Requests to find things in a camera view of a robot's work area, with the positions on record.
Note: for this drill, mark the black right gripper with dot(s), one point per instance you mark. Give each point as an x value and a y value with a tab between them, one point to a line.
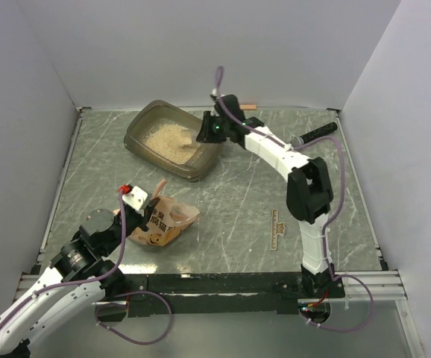
204	135

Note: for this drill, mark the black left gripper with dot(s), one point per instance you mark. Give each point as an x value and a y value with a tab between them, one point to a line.
147	213

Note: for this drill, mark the clear plastic litter scoop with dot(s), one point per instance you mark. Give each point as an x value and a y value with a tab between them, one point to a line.
187	138

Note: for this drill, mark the pink cat litter bag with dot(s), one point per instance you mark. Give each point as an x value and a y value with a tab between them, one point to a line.
168	220

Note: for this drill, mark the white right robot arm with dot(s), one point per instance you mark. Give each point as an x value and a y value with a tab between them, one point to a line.
309	192

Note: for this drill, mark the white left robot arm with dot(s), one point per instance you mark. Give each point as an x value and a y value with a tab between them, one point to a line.
81	270

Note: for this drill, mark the beige cat litter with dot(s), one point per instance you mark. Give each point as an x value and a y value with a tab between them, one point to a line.
165	141

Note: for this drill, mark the orange tape piece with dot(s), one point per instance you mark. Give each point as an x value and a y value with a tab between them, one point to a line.
248	107

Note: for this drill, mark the black handheld microphone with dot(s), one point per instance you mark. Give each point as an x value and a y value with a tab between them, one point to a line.
324	130

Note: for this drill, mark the small wooden comb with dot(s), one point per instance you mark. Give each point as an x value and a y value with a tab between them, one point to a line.
277	229

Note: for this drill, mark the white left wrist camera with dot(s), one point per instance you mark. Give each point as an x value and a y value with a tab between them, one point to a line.
135	197

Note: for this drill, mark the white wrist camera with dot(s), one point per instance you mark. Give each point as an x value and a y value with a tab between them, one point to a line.
215	93
135	197

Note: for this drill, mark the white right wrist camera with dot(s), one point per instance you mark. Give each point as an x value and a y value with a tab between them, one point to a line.
215	93

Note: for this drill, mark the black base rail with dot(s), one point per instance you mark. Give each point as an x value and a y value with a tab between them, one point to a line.
280	292

